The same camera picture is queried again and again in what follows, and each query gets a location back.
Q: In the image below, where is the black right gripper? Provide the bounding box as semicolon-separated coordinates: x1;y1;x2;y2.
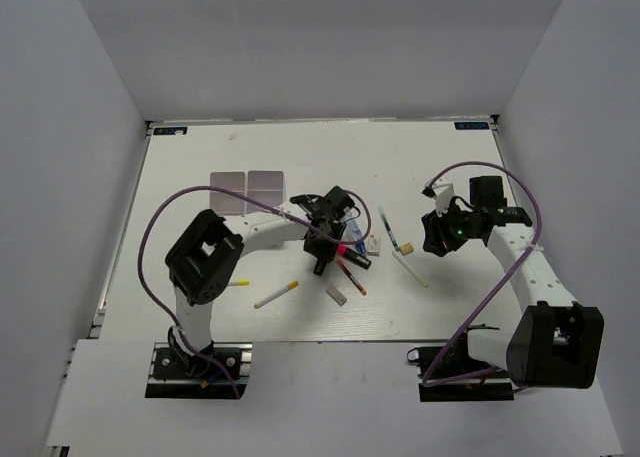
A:
422;197;481;257

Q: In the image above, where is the red ink clear pen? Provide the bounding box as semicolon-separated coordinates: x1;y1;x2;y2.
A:
335;259;367;296

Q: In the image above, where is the pink cap black highlighter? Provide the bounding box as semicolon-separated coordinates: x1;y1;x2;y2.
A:
336;244;371;270

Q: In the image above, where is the white pencil orange tip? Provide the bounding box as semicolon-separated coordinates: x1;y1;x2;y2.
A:
254;281;299;309

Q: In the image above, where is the clear glue bottle blue cap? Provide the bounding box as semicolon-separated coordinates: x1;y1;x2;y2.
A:
343;219;363;245

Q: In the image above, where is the white pencil pale yellow tip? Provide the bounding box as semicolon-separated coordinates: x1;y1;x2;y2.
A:
392;251;428;288

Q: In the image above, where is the green ink clear pen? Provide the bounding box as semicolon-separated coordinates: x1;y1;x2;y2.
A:
377;206;400;252

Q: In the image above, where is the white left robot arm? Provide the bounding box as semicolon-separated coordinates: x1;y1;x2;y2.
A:
165;186;355;376

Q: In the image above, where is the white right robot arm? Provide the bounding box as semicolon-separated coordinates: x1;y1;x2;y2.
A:
422;176;604;389

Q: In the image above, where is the grey eraser block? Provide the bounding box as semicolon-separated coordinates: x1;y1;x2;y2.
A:
326;285;347;306

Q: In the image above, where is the small tan eraser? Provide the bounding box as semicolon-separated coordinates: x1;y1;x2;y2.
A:
400;243;414;255

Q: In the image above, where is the white eraser red print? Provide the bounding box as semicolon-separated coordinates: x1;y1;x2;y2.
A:
366;233;381;256

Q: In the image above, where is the white right organizer box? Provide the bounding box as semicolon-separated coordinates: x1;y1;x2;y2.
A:
246;170;286;207

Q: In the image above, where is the white organizer box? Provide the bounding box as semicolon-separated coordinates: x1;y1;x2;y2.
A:
246;170;286;207
209;171;246;216

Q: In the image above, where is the right blue table label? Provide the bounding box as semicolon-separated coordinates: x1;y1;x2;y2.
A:
454;121;490;131

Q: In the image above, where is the blue table label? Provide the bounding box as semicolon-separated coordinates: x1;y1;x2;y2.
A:
153;126;188;136
454;121;490;131

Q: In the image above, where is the white left organizer box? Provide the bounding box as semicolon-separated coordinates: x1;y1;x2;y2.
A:
209;171;246;216

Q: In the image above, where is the left blue table label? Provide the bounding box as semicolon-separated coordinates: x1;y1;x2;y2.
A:
153;126;188;136

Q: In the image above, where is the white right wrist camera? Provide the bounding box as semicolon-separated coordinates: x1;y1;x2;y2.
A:
422;179;455;217

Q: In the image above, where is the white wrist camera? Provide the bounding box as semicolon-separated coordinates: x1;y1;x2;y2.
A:
422;179;455;217
289;194;324;220

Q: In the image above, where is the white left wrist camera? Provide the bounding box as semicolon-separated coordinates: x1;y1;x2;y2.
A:
289;194;324;220

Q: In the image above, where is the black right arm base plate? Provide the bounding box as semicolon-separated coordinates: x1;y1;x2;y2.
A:
406;346;515;403

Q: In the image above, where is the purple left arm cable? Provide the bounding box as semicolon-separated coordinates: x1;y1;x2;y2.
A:
138;185;371;398

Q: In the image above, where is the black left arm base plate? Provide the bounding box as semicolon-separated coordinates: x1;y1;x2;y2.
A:
145;343;252;400

